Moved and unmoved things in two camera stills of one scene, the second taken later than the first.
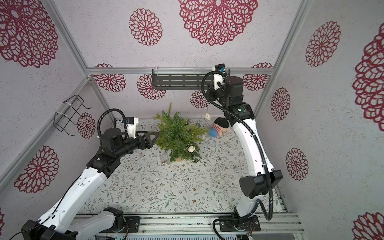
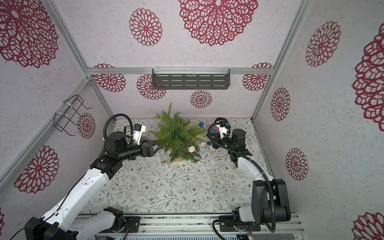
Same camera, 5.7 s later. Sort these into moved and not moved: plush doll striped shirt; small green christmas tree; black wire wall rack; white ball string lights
Moved: white ball string lights
Not moved: black wire wall rack; plush doll striped shirt; small green christmas tree
